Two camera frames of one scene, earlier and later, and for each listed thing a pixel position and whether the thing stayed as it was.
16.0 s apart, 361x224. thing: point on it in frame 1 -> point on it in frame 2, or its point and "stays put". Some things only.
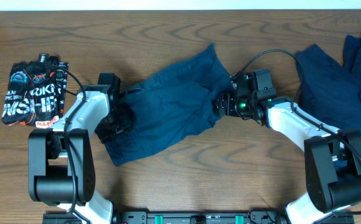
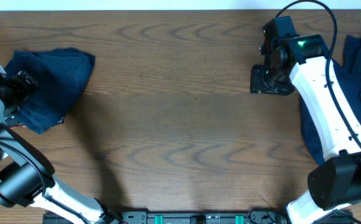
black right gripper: [227, 105] -> [257, 83]
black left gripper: [126, 126] -> [23, 91]
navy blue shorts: [172, 105] -> [61, 74]
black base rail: [192, 216] stays put
